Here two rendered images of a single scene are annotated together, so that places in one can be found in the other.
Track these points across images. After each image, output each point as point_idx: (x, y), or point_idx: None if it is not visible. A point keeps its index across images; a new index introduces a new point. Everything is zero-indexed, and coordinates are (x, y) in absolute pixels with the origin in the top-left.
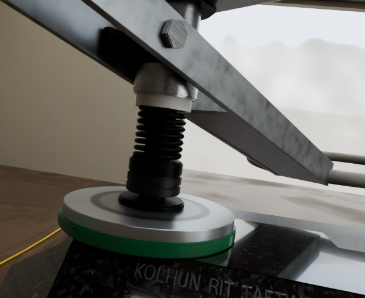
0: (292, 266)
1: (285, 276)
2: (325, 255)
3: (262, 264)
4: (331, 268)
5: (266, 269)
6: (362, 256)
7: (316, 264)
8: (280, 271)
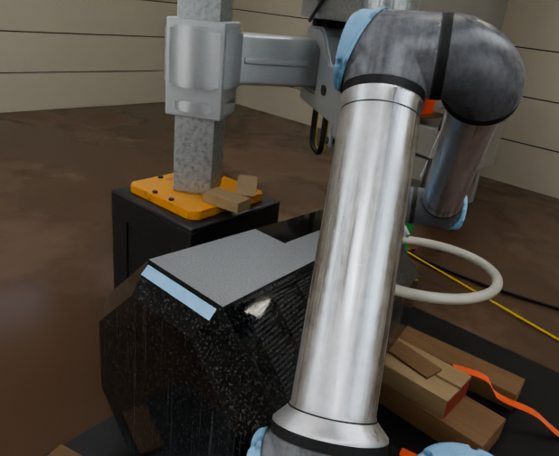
0: (315, 215)
1: (311, 213)
2: (318, 223)
3: (318, 213)
4: (311, 219)
5: (316, 213)
6: (316, 228)
7: (315, 219)
8: (314, 213)
